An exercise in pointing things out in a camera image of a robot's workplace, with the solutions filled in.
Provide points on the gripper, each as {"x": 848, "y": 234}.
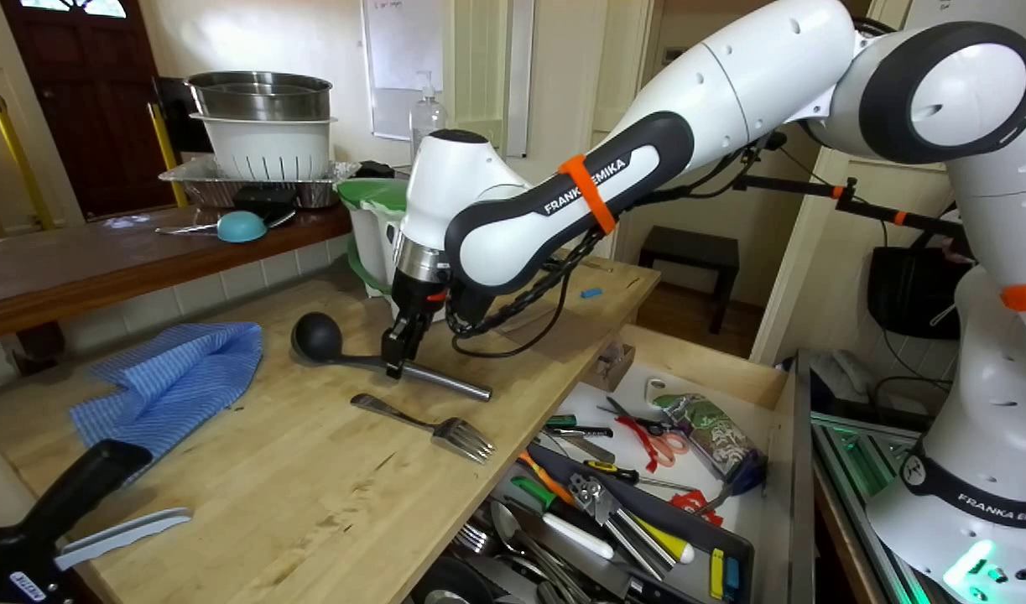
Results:
{"x": 416, "y": 300}

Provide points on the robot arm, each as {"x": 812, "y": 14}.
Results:
{"x": 756, "y": 75}

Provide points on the drawer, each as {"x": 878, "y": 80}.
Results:
{"x": 714, "y": 369}

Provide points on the steel fork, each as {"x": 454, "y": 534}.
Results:
{"x": 458, "y": 434}

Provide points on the white bin with green lid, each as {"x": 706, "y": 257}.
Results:
{"x": 372, "y": 218}

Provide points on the small blue block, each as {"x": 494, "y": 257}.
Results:
{"x": 591, "y": 293}

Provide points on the small brown box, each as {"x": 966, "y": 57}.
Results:
{"x": 611, "y": 365}

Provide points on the blue striped cloth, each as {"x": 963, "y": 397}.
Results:
{"x": 177, "y": 377}

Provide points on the clear pump bottle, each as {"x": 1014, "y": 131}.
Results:
{"x": 427, "y": 117}

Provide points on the white colander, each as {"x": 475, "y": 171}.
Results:
{"x": 269, "y": 149}

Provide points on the yellow and black screwdriver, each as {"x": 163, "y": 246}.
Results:
{"x": 611, "y": 471}

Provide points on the heap of cutlery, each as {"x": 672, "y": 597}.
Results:
{"x": 525, "y": 558}

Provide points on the foil tray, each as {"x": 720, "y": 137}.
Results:
{"x": 195, "y": 186}

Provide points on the steel can opener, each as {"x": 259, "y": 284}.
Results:
{"x": 613, "y": 516}

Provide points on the red scissors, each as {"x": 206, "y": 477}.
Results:
{"x": 657, "y": 443}

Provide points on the stainless steel bowl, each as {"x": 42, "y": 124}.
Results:
{"x": 261, "y": 99}

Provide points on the whiteboard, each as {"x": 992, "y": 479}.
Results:
{"x": 403, "y": 50}

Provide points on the dark wooden stool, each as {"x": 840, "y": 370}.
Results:
{"x": 689, "y": 243}

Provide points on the yellow pole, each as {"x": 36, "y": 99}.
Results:
{"x": 167, "y": 155}
{"x": 18, "y": 159}

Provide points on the patterned packet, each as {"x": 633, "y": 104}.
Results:
{"x": 714, "y": 432}

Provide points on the black cutlery tray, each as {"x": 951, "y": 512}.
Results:
{"x": 731, "y": 545}

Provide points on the yellow clip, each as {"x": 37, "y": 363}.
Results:
{"x": 716, "y": 573}

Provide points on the dark wooden door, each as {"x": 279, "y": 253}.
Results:
{"x": 93, "y": 109}

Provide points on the blue clip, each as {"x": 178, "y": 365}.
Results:
{"x": 731, "y": 577}

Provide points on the black bag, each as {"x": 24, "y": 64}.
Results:
{"x": 907, "y": 294}

